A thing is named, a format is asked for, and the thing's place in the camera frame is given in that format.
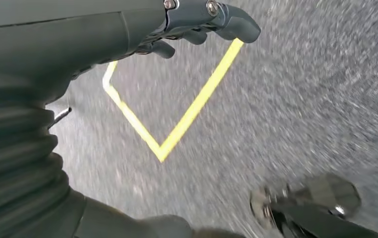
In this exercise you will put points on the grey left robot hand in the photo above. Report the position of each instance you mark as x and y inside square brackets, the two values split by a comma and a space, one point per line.
[60, 39]

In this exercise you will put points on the yellow floor tape square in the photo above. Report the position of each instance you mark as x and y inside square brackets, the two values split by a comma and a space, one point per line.
[192, 111]

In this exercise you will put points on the black robot foot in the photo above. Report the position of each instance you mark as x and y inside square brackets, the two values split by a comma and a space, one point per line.
[323, 197]

